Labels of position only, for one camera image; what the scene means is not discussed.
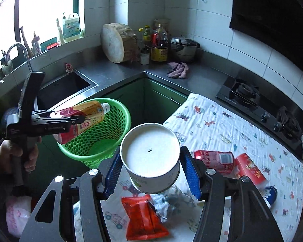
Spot pink plastic bag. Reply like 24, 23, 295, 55
6, 196, 32, 238

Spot steel sink basin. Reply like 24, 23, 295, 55
37, 71, 98, 110

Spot black range hood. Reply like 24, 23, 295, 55
229, 0, 303, 71

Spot pink rag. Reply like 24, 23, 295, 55
167, 62, 189, 79

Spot steel pot with lid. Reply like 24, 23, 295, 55
170, 37, 200, 62

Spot black gas stove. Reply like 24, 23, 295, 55
216, 77, 303, 159

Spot white paper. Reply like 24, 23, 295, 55
150, 185, 197, 223

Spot blue crushed can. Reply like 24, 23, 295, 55
263, 186, 278, 208

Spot small white jar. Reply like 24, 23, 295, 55
140, 48, 150, 65

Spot white cartoon print cloth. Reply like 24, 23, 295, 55
73, 93, 303, 242

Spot red soda can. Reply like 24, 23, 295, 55
191, 150, 234, 175

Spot green cabinet doors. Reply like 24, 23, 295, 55
103, 78, 188, 127

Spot round wooden chopping block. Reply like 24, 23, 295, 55
101, 23, 139, 64

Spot large dark oil bottle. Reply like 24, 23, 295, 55
151, 24, 168, 63

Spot person's left hand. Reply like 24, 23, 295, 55
0, 140, 39, 174

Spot white detergent jug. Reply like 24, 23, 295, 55
62, 13, 81, 43

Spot white spray bottle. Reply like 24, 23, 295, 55
56, 19, 64, 45

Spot green capped yellow bottle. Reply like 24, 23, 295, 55
143, 25, 152, 48

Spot red sink scrubber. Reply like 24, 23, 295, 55
65, 63, 73, 74

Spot green plastic waste basket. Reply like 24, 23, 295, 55
58, 98, 131, 169

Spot large red cartoon cup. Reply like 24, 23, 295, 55
230, 153, 268, 190

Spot red snack wrapper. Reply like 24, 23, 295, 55
121, 194, 169, 241

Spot white paper cup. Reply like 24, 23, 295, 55
120, 123, 181, 194

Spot chrome kitchen faucet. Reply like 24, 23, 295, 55
4, 42, 33, 72

